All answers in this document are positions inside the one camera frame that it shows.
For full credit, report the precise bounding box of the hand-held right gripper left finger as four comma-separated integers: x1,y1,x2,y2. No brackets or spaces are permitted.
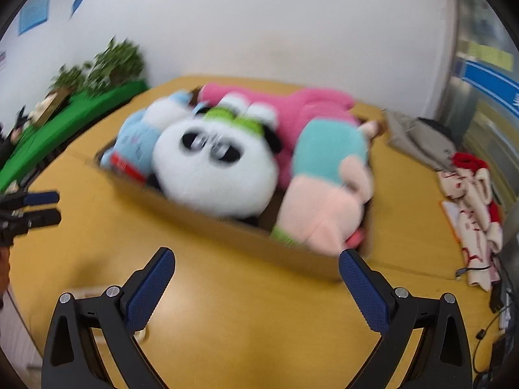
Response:
41,246,177,389

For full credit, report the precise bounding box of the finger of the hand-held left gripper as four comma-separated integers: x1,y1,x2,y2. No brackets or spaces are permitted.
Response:
0,190,61,210
0,209,63,234

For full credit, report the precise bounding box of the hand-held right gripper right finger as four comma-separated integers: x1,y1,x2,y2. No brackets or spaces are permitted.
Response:
338,248,475,389

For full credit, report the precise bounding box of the cardboard box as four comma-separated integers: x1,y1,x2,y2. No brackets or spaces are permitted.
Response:
95,85,379,283

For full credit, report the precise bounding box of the small dark figurine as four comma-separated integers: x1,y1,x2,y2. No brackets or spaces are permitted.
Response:
11,105,30,143

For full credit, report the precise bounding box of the beige ornament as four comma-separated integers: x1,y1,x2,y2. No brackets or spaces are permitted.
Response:
30,89,72,124

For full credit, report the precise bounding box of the pink teal plush toy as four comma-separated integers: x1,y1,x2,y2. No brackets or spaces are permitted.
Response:
270,122,376,253

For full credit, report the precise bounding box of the green turf mat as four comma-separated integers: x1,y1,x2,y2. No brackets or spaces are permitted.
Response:
0,79,149,192

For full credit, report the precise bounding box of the light blue plush toy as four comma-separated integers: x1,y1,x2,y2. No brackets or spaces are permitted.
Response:
99,91,203,181

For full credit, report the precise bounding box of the small green potted plant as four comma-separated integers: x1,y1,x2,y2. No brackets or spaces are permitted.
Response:
49,62,94,94

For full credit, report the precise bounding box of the panda plush toy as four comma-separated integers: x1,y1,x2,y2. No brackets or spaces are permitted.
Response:
148,93,283,228

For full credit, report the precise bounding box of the white red cat blanket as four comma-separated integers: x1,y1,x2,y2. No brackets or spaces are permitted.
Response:
437,152,506,292

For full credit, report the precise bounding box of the black adapter box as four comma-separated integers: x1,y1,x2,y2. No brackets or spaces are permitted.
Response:
490,281,510,314

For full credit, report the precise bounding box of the large green potted plant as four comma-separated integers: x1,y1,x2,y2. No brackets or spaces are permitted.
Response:
87,37,146,88

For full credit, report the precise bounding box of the grey tote bag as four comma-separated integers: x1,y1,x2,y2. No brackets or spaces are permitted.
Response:
383,109,431,159

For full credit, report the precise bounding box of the row of yellow sticky notes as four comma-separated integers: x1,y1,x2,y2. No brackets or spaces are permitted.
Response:
466,41,514,70

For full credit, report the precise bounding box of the thin black cable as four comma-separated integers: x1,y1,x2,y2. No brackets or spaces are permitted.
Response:
474,312,506,374

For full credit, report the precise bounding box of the blue wall poster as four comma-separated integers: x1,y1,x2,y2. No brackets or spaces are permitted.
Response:
18,0,53,35

